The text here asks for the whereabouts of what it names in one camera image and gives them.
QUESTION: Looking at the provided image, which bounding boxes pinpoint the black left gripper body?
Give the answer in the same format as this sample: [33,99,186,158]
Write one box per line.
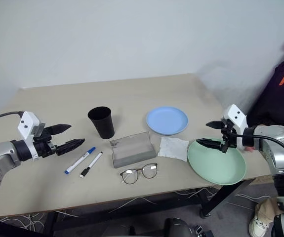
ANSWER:
[33,127,58,158]

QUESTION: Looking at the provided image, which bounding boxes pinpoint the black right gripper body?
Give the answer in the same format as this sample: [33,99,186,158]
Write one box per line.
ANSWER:
[220,118,238,154]

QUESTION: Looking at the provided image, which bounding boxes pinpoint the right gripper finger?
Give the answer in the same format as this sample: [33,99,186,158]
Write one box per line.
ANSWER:
[205,120,223,129]
[196,138,223,150]

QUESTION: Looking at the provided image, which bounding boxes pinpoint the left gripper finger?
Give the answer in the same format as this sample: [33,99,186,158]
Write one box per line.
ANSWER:
[56,138,85,156]
[50,123,72,135]

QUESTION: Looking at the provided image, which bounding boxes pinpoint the blue capped whiteboard marker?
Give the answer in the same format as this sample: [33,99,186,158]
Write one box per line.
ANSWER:
[63,146,97,175]

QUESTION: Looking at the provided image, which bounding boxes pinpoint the black capped whiteboard marker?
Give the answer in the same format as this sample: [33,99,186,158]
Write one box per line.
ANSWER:
[79,151,103,179]

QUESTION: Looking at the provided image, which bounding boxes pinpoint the white tissue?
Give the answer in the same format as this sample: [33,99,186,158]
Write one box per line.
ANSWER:
[157,137,189,162]

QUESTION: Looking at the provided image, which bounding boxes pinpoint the light green plate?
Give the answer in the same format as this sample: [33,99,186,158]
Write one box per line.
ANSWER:
[187,139,246,185]

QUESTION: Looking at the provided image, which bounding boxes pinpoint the black plastic cup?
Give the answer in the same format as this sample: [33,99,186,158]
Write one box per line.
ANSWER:
[87,106,115,140]

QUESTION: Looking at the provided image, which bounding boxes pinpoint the light blue plate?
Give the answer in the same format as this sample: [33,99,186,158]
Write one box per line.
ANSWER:
[146,106,189,136]

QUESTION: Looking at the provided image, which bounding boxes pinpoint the grey translucent glasses case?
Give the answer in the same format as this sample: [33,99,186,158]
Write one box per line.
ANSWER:
[109,131,157,169]

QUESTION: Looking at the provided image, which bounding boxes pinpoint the black fabric bag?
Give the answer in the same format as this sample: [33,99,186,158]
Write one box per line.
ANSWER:
[245,60,284,129]

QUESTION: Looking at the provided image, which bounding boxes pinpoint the brown round-rimmed glasses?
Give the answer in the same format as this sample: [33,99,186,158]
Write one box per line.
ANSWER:
[119,162,159,185]

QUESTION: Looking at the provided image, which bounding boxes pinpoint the beige trouser leg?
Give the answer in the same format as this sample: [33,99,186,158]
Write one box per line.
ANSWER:
[255,197,282,223]

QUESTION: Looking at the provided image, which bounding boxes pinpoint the dark grey rounded shape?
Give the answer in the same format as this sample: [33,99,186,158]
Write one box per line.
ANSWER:
[162,217,194,237]

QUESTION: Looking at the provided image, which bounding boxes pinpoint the white sneaker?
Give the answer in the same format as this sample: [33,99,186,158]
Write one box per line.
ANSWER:
[249,209,273,237]

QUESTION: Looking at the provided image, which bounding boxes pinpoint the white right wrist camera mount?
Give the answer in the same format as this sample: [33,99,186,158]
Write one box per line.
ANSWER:
[220,104,248,151]

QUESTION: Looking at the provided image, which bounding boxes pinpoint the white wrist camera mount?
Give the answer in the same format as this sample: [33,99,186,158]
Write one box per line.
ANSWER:
[220,104,248,151]
[17,111,46,162]

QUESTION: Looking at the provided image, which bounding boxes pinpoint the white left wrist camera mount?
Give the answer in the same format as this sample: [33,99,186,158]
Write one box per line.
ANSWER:
[17,111,46,162]

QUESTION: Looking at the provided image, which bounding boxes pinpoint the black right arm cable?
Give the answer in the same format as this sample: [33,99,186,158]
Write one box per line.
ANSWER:
[229,132,284,150]

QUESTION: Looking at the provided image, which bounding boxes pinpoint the black metal table frame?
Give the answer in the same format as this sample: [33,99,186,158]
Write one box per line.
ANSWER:
[45,178,256,233]

